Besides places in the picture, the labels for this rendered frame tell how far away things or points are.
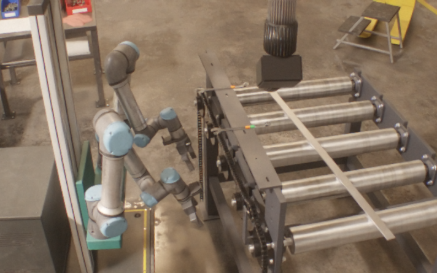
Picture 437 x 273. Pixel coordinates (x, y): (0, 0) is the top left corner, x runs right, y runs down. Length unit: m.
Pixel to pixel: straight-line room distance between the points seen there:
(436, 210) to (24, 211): 1.84
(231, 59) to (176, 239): 2.55
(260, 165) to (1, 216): 1.19
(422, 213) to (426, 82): 3.21
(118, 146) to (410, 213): 1.26
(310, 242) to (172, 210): 1.63
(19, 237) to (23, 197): 0.19
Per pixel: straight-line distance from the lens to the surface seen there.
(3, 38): 4.71
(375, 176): 2.66
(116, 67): 2.64
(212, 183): 3.43
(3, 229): 2.69
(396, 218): 2.45
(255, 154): 2.26
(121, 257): 3.03
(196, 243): 3.53
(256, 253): 2.26
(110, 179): 2.24
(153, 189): 2.40
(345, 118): 3.13
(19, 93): 5.40
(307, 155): 2.78
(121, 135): 2.11
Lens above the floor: 2.49
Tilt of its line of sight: 34 degrees down
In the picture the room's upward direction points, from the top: straight up
